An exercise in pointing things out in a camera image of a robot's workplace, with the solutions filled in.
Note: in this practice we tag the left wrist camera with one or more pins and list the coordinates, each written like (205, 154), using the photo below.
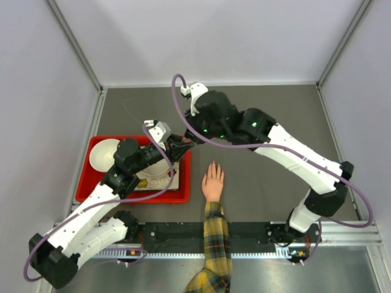
(159, 131)

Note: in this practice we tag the yellow plaid sleeve forearm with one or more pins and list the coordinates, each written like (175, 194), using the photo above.
(216, 274)

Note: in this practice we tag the mannequin hand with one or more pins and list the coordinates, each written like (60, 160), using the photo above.
(213, 183)

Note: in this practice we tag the aluminium frame rail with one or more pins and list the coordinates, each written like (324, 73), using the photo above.
(330, 234)

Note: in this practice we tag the floral square plate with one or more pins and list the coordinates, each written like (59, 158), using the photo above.
(153, 183)

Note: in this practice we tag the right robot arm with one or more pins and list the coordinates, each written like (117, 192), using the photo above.
(213, 116)

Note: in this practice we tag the cream cup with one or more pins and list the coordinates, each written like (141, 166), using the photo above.
(157, 169)

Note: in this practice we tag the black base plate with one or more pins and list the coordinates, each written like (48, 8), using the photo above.
(245, 237)

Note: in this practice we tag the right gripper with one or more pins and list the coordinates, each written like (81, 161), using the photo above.
(192, 120)

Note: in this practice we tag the red plastic tray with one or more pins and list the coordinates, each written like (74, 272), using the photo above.
(179, 191)

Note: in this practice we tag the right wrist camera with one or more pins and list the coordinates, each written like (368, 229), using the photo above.
(193, 92)

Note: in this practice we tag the white bowl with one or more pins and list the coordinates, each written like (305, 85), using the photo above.
(101, 157)

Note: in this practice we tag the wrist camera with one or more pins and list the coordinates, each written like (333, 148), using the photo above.
(193, 92)
(159, 131)

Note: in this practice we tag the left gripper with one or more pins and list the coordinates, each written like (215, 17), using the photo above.
(175, 148)

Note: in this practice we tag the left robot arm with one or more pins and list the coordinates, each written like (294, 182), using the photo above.
(60, 253)

